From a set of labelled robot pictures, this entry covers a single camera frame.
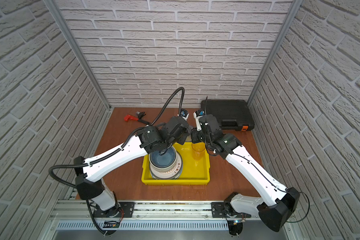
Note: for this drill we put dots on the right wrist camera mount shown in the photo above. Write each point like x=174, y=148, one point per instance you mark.
x=199, y=117

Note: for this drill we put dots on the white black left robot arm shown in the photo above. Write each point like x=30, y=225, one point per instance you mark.
x=141, y=142

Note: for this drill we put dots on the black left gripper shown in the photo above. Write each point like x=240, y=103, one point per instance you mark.
x=189, y=132

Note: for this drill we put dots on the yellow plastic bin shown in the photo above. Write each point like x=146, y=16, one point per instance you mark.
x=193, y=171

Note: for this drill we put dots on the red small object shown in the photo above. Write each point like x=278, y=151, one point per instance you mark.
x=130, y=118

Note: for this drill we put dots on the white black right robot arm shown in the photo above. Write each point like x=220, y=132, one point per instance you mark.
x=279, y=202

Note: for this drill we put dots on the black handled tool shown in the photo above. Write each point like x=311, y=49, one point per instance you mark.
x=140, y=116

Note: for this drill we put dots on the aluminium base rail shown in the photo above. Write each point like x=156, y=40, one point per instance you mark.
x=149, y=215

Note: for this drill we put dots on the white plate teal quatrefoil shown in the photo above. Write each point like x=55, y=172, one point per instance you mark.
x=171, y=175

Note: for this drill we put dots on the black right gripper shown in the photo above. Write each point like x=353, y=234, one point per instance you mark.
x=196, y=134

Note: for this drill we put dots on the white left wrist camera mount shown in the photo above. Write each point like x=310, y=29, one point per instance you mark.
x=184, y=114

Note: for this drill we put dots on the clear pink plastic cup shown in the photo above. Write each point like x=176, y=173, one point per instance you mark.
x=198, y=151

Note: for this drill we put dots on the dark blue glazed bowl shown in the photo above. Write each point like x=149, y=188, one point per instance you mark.
x=170, y=152

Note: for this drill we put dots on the black plastic tool case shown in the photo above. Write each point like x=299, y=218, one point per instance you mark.
x=230, y=114

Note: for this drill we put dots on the pale green ceramic bowl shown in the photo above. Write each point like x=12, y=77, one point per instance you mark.
x=162, y=163

